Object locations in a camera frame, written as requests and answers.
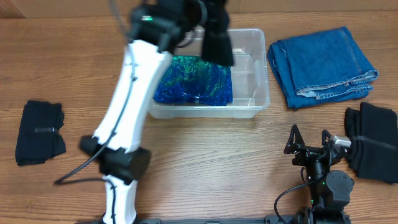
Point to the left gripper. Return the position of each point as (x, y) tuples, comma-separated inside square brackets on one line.
[(203, 21)]

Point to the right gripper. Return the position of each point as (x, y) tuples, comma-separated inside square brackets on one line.
[(291, 148)]

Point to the black cloth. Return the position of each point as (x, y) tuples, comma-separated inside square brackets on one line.
[(216, 45), (372, 131), (39, 138)]

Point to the blue green sequin cloth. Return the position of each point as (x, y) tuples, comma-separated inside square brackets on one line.
[(189, 79)]

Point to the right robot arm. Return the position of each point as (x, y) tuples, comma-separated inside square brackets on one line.
[(329, 189)]

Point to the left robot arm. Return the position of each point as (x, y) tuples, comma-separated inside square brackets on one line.
[(156, 31)]

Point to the folded blue denim jeans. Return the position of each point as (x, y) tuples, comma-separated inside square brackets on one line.
[(322, 67)]

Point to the clear plastic storage bin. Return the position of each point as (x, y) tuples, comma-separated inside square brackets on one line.
[(250, 86)]

